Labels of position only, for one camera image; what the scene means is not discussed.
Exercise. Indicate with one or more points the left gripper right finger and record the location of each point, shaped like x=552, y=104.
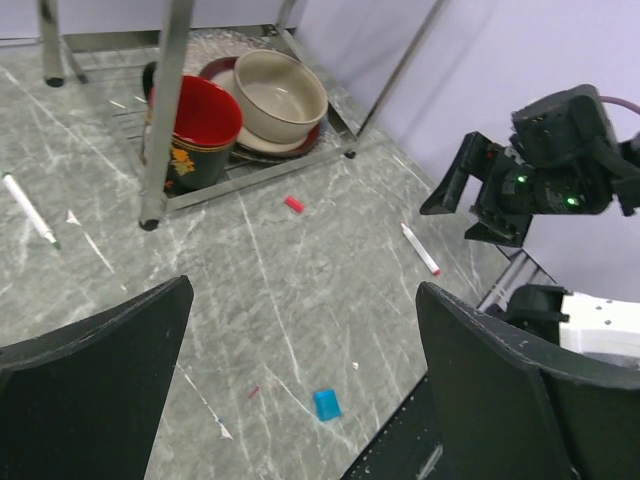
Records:
x=511, y=405

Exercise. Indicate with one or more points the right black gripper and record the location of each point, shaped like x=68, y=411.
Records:
x=504, y=207

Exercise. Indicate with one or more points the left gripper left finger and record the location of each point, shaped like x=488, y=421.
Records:
x=85, y=401

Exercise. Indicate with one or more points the white pen red tip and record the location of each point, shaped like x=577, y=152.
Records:
x=420, y=250

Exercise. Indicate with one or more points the red pen cap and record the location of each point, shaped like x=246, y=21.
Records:
x=294, y=204

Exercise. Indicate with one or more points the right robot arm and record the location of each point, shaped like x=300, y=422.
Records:
x=563, y=164

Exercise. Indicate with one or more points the blue pen cap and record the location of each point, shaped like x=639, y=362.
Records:
x=327, y=405

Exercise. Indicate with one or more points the white pen green tip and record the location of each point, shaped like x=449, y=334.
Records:
x=29, y=209

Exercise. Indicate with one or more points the black base bar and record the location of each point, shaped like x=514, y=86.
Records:
x=408, y=445

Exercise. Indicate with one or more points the beige bowl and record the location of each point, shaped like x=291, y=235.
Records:
x=281, y=99

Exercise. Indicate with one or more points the red and black mug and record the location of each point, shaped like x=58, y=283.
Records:
x=207, y=126

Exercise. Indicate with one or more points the metal dish rack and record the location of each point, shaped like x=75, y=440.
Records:
x=161, y=116

